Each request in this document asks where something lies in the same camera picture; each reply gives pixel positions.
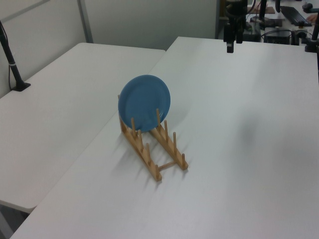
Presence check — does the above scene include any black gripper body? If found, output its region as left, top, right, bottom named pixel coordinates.
left=225, top=0, right=248, bottom=25

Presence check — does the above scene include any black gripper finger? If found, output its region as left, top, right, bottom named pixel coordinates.
left=223, top=23, right=235, bottom=54
left=235, top=18, right=244, bottom=43

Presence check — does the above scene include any blue round plate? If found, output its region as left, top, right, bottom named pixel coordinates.
left=117, top=74, right=172, bottom=132

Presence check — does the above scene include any wooden plate rack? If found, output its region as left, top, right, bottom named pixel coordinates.
left=117, top=94, right=189, bottom=183

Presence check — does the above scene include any dark small box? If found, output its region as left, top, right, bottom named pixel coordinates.
left=243, top=31, right=261, bottom=42

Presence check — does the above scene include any black stand with round base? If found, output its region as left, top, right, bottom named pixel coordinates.
left=250, top=0, right=277, bottom=28

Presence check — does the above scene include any black equipment box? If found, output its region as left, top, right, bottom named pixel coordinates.
left=263, top=29, right=293, bottom=44

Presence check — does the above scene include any black keyboard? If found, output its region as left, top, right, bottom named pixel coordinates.
left=280, top=5, right=313, bottom=26

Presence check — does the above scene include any teal object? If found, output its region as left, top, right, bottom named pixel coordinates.
left=302, top=3, right=319, bottom=13

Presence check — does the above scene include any black pole with table clamp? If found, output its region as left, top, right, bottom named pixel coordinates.
left=304, top=19, right=319, bottom=53

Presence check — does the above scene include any grey partition post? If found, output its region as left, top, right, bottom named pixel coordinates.
left=76, top=0, right=94, bottom=43

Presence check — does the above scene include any black camera pole with base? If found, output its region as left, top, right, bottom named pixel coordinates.
left=0, top=20, right=32, bottom=92

